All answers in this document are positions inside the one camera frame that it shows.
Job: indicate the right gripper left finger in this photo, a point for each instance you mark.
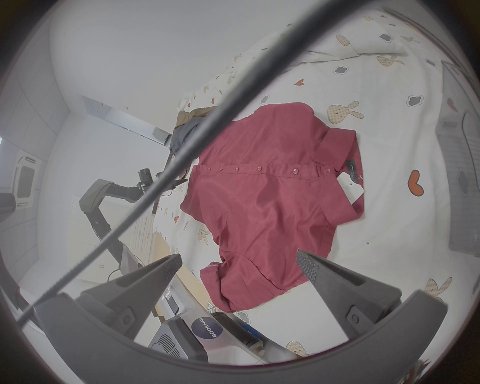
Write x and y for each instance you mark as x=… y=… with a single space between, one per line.
x=127 y=300

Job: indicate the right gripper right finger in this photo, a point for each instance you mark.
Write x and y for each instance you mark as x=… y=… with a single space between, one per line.
x=352 y=300

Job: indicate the red shirt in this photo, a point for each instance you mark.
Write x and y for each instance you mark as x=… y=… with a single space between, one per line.
x=262 y=210

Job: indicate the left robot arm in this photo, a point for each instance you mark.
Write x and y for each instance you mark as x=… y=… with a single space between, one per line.
x=93 y=195

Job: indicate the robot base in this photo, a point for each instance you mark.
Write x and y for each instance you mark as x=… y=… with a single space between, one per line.
x=210 y=326

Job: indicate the white wardrobe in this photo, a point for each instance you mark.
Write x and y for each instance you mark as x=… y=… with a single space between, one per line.
x=140 y=236

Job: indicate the ceiling air vent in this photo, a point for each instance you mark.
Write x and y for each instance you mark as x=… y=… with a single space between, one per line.
x=26 y=180

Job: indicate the clear plastic box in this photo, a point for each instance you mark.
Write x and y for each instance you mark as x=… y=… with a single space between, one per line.
x=461 y=168

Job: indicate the grey garment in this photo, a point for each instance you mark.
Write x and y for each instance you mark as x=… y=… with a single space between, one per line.
x=182 y=135

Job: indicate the tan garment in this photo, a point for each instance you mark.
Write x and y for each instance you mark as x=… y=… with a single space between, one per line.
x=187 y=116

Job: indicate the white printed quilt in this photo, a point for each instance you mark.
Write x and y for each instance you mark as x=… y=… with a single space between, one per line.
x=360 y=41

